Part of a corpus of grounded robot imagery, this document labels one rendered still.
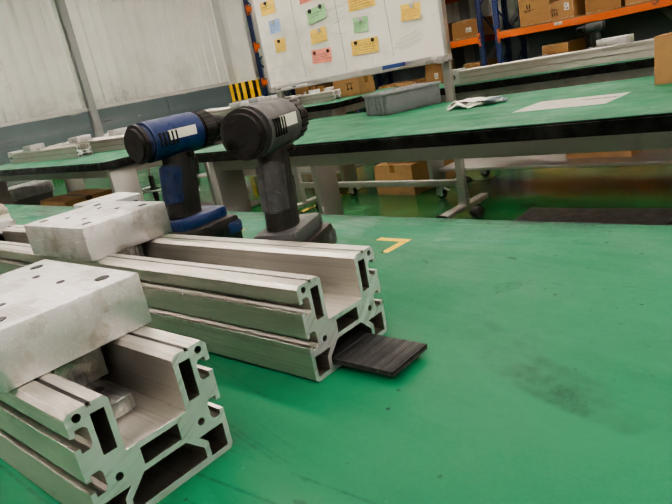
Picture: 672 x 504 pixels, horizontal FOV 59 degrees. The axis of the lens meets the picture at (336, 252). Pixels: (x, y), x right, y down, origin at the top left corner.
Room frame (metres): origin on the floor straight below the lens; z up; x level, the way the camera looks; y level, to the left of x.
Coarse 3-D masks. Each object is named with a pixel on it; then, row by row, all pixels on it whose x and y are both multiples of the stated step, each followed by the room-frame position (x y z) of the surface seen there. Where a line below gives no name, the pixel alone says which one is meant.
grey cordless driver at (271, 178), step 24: (240, 120) 0.67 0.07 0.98; (264, 120) 0.68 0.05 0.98; (288, 120) 0.72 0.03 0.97; (240, 144) 0.67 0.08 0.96; (264, 144) 0.66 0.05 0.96; (288, 144) 0.73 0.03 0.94; (264, 168) 0.70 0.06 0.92; (288, 168) 0.72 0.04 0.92; (264, 192) 0.69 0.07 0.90; (288, 192) 0.71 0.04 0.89; (288, 216) 0.70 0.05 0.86; (312, 216) 0.74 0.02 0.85; (288, 240) 0.68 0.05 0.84; (312, 240) 0.70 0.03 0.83; (336, 240) 0.77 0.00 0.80
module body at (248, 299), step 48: (192, 240) 0.66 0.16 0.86; (240, 240) 0.62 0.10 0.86; (144, 288) 0.60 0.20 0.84; (192, 288) 0.56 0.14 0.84; (240, 288) 0.48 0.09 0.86; (288, 288) 0.44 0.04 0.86; (336, 288) 0.51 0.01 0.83; (192, 336) 0.55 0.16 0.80; (240, 336) 0.50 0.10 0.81; (288, 336) 0.47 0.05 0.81; (336, 336) 0.46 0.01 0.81
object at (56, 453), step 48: (144, 336) 0.40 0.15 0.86; (48, 384) 0.35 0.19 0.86; (96, 384) 0.39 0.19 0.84; (144, 384) 0.38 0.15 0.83; (192, 384) 0.36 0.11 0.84; (0, 432) 0.40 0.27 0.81; (48, 432) 0.33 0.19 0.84; (96, 432) 0.33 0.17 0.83; (144, 432) 0.34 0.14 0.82; (192, 432) 0.35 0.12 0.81; (48, 480) 0.34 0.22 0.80; (96, 480) 0.32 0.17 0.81; (144, 480) 0.34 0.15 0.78
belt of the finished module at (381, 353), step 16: (352, 336) 0.49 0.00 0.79; (368, 336) 0.48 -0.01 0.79; (384, 336) 0.48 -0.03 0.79; (336, 352) 0.47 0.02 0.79; (352, 352) 0.46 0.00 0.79; (368, 352) 0.45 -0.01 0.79; (384, 352) 0.45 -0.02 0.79; (400, 352) 0.44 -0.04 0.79; (416, 352) 0.44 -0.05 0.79; (368, 368) 0.43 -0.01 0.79; (384, 368) 0.42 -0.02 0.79; (400, 368) 0.42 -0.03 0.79
